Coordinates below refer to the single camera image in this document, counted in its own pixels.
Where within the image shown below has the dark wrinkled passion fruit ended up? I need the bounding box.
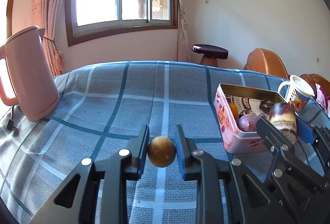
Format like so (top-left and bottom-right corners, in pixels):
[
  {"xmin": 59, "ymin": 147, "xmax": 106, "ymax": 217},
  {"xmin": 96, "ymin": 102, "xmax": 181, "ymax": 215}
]
[{"xmin": 259, "ymin": 100, "xmax": 274, "ymax": 114}]

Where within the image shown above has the white lidded cartoon mug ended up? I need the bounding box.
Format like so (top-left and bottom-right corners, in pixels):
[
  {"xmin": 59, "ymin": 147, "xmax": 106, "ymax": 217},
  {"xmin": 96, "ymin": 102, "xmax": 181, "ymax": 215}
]
[{"xmin": 277, "ymin": 75, "xmax": 315, "ymax": 114}]

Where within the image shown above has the dark cushioned round stool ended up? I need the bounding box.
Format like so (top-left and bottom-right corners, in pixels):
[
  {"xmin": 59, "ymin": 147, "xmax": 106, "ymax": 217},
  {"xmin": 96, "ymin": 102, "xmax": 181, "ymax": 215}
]
[{"xmin": 192, "ymin": 44, "xmax": 229, "ymax": 68}]

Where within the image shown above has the pink electric kettle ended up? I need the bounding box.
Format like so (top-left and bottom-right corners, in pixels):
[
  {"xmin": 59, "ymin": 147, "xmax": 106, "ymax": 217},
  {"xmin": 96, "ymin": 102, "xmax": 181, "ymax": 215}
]
[{"xmin": 1, "ymin": 26, "xmax": 60, "ymax": 122}]

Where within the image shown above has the purple sugarcane piece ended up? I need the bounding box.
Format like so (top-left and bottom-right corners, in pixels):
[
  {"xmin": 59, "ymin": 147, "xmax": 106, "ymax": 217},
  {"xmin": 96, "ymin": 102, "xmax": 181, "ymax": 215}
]
[{"xmin": 269, "ymin": 102, "xmax": 298, "ymax": 145}]

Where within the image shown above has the purple round fruit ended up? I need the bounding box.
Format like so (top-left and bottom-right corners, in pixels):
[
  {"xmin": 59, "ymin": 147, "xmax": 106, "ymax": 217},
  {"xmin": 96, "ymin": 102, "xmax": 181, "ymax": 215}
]
[{"xmin": 237, "ymin": 114, "xmax": 261, "ymax": 132}]

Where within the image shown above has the printed paper tin liner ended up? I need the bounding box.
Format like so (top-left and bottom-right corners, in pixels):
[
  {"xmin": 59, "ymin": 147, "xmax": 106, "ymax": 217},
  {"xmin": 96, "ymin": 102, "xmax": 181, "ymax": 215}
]
[{"xmin": 225, "ymin": 94, "xmax": 269, "ymax": 119}]

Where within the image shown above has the pink metal tin box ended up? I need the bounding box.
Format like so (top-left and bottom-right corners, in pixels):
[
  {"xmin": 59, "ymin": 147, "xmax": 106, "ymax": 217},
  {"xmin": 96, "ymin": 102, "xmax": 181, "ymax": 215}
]
[{"xmin": 214, "ymin": 83, "xmax": 284, "ymax": 154}]

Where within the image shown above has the black kettle power plug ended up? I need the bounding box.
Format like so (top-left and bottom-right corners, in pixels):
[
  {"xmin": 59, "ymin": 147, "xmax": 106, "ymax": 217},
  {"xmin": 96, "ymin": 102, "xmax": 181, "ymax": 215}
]
[{"xmin": 7, "ymin": 106, "xmax": 18, "ymax": 132}]

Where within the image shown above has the brown round longan fruit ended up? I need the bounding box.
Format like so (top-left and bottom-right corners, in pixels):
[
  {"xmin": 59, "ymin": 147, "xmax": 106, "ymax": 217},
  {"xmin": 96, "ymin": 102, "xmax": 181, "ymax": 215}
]
[{"xmin": 148, "ymin": 136, "xmax": 176, "ymax": 167}]

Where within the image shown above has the small orange tangerine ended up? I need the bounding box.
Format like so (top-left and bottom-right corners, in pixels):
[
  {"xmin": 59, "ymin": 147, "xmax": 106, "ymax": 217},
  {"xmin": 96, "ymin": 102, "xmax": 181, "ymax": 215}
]
[{"xmin": 229, "ymin": 103, "xmax": 239, "ymax": 120}]

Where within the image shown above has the blue plaid tablecloth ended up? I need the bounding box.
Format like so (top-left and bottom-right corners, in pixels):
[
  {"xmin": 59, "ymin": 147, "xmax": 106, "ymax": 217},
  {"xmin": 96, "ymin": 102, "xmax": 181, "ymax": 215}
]
[{"xmin": 0, "ymin": 59, "xmax": 330, "ymax": 224}]

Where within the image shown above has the pink right curtain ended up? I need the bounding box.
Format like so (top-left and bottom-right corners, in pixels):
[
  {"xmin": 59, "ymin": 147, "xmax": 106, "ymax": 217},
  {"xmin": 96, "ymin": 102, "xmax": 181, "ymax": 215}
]
[{"xmin": 177, "ymin": 0, "xmax": 191, "ymax": 62}]

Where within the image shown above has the brown leather armchair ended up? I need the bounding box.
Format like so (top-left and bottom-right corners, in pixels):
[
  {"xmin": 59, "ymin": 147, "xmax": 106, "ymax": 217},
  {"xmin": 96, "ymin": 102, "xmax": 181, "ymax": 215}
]
[{"xmin": 244, "ymin": 48, "xmax": 289, "ymax": 79}]

